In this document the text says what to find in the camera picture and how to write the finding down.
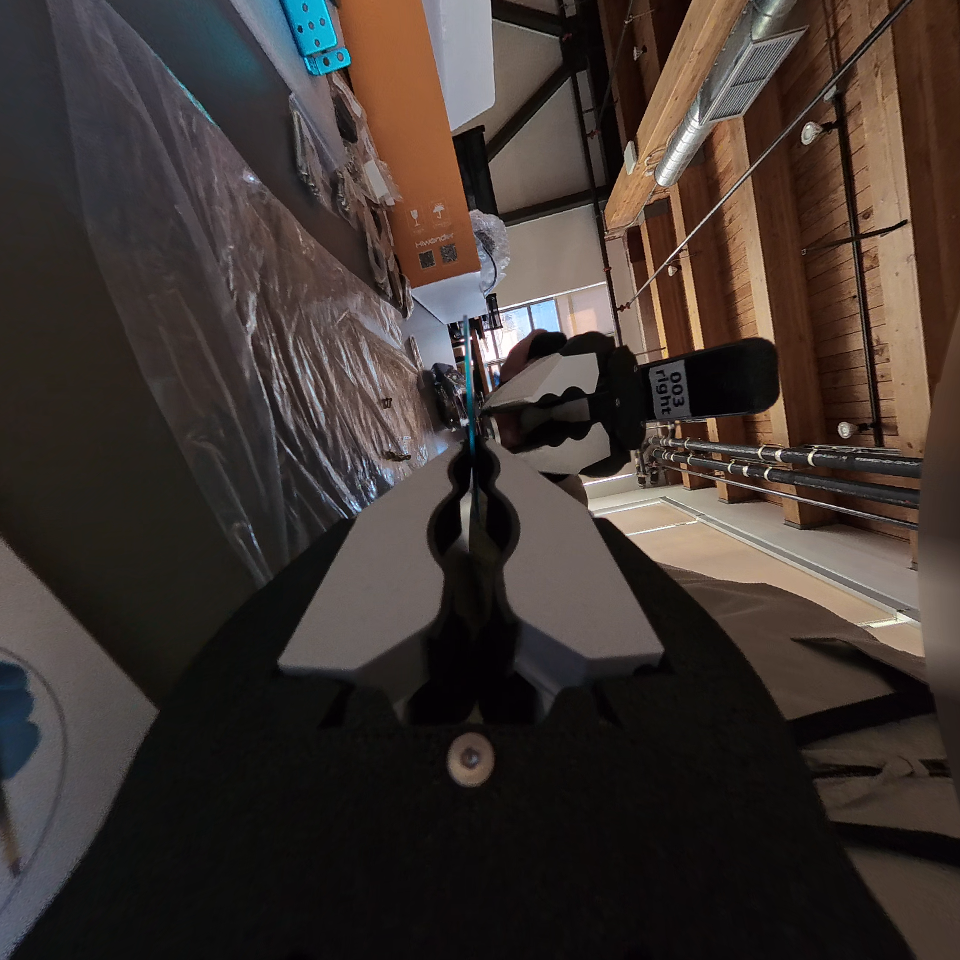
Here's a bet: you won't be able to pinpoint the silver ventilation duct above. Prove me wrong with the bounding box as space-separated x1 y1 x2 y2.
652 0 813 189

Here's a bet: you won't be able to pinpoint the teal round metal plate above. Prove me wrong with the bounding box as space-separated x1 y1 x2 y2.
463 315 485 541

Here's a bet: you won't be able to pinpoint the ceiling pipes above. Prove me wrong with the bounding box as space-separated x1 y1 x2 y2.
637 435 924 530

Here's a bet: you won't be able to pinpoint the large clear plastic bag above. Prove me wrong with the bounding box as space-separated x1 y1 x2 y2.
45 0 451 586

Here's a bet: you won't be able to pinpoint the black computer monitor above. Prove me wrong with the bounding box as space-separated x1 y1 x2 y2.
453 127 498 220

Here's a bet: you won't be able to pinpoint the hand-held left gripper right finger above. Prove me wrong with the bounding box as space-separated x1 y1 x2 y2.
477 438 666 687

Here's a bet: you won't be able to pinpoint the pile of clear hardware packets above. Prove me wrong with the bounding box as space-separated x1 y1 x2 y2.
288 71 423 369

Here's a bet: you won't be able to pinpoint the bubble wrap bundle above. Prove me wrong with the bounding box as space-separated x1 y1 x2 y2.
468 210 511 292

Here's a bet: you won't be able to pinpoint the person's right hand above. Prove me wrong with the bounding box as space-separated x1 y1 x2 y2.
498 330 567 393

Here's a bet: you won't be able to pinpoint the person's beige jacket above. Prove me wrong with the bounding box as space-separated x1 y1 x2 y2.
660 562 935 960

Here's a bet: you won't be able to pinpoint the blue perforated metal bracket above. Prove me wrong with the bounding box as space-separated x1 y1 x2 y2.
281 0 352 76

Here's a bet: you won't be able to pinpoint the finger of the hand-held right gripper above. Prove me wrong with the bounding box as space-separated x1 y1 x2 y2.
486 403 614 477
482 351 603 412

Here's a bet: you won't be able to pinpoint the orange cardboard box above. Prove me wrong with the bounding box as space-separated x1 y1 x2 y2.
339 0 498 320

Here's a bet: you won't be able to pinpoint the silver foil bag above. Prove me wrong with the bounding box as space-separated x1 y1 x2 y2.
426 363 466 430

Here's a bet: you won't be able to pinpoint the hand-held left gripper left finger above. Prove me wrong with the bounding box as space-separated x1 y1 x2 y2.
279 441 478 687

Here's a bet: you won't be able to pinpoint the white printed instruction sheet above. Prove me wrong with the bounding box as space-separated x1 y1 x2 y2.
0 536 160 931

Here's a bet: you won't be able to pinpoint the large window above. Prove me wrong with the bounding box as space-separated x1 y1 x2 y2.
491 285 610 376

